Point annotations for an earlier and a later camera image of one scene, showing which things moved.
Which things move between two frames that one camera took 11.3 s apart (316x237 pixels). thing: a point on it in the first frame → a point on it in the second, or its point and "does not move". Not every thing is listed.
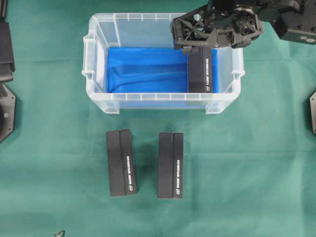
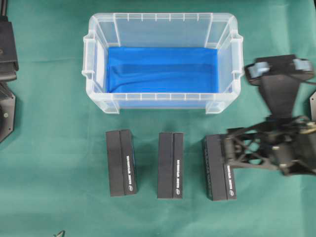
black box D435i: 122,173 does not move
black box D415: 170,165 does not move
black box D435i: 201,70 → 220,179
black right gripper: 222,23 → 288,143
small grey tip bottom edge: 60,234 does not move
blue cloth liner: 153,70 does not move
